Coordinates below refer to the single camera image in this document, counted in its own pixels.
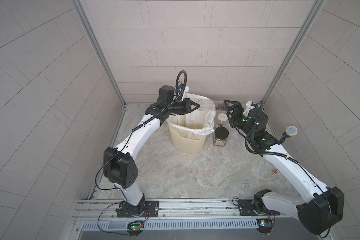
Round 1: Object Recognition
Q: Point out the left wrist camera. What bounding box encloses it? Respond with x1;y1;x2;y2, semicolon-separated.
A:
177;86;189;102

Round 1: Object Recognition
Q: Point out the right black corrugated cable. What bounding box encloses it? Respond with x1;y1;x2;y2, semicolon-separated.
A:
244;103;301;164

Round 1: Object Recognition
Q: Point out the aluminium mounting rail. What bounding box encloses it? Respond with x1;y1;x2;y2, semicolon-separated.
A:
70;196;323;221

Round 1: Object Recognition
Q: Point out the black lidded glass jar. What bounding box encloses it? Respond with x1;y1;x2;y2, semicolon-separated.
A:
214;126;229;147

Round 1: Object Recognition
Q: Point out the cream woven waste bin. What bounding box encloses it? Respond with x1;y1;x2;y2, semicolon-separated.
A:
167;116;211;154

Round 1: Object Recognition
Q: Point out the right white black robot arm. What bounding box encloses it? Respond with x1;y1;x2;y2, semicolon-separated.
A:
224;100;345;238

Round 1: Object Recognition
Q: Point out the green circuit board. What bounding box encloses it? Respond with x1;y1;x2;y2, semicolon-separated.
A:
127;221;144;231
257;219;274;234

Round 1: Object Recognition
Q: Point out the white plastic bin liner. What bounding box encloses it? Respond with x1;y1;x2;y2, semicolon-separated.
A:
167;93;216;136

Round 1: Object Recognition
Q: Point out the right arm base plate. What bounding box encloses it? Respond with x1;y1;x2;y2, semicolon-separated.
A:
236;199;281;217

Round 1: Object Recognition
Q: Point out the right green circuit board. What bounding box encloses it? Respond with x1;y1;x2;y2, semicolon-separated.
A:
257;219;274;234

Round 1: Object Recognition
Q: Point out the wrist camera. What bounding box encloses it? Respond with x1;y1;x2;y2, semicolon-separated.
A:
243;101;258;117
177;86;189;102

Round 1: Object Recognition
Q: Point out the left black corrugated cable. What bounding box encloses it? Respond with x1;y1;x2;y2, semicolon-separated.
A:
131;70;188;133

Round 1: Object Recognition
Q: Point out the left green circuit board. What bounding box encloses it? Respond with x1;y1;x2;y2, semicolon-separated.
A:
127;221;144;231

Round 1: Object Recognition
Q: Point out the white lidded glass jar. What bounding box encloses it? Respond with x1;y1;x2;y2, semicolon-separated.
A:
218;113;228;126

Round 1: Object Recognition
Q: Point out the black corrugated cable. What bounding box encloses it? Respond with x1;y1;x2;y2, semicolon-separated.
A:
244;103;301;164
131;70;188;133

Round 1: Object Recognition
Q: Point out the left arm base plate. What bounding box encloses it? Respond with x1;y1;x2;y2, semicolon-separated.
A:
116;200;160;218

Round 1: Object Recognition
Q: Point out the black stand with round top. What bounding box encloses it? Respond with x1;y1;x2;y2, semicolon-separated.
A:
279;126;298;145

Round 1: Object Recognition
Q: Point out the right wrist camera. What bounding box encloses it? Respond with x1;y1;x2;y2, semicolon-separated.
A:
243;101;258;117

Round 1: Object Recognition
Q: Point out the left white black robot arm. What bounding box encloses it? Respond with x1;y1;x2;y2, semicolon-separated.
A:
103;85;200;208

